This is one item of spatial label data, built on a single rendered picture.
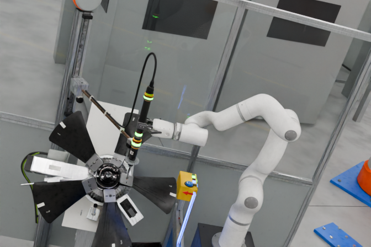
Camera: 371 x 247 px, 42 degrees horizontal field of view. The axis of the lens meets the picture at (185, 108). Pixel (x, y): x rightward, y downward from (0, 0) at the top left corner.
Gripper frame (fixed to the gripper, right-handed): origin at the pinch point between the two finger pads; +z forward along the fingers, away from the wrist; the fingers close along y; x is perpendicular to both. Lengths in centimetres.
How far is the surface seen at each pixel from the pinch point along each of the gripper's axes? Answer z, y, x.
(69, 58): 44, 56, 1
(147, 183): -10.6, 0.2, -32.2
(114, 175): 6.8, -4.8, -27.8
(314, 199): -210, 213, -150
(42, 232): 41, 57, -124
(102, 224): 7, -19, -47
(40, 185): 39, -12, -37
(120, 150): 6.0, 8.6, -21.8
